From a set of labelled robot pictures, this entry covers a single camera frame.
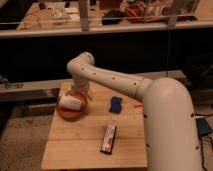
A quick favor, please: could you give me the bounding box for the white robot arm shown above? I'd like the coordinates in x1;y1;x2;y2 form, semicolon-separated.
67;52;203;171

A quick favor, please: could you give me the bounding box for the orange ceramic bowl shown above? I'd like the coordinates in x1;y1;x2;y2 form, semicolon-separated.
56;93;87;120

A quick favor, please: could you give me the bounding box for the blue sponge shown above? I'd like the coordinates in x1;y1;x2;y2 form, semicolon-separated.
109;96;122;113

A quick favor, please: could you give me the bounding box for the small orange object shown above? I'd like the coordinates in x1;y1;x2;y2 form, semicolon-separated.
134;103;142;108

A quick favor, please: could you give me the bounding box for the dark rectangular snack box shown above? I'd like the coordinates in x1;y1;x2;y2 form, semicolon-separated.
100;124;116;155

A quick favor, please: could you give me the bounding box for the grey metal shelf beam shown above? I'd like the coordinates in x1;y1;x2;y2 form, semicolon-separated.
0;79;71;102

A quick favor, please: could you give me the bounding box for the black object on bench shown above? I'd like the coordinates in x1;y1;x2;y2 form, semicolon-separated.
101;10;124;25

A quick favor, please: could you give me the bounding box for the red cluttered parts pile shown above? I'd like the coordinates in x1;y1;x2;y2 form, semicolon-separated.
120;0;173;23

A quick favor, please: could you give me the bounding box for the dark blue floor box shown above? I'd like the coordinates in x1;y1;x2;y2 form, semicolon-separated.
196;118;213;136

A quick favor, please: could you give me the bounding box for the metal upright post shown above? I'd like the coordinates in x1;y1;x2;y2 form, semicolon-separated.
79;0;89;31

